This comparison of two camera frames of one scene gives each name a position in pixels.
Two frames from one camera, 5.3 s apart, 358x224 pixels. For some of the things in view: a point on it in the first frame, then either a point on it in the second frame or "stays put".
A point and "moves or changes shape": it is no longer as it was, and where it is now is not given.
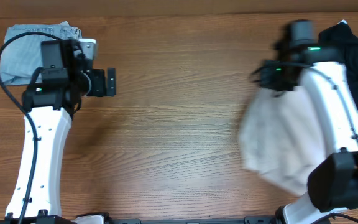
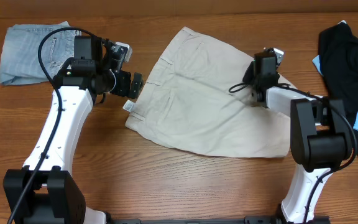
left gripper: x=110 y=81 -> x=127 y=83
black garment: x=339 y=42 stays put
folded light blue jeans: x=22 y=55 stays put
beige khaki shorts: x=278 y=139 moves or changes shape
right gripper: x=271 y=81 -> x=252 y=76
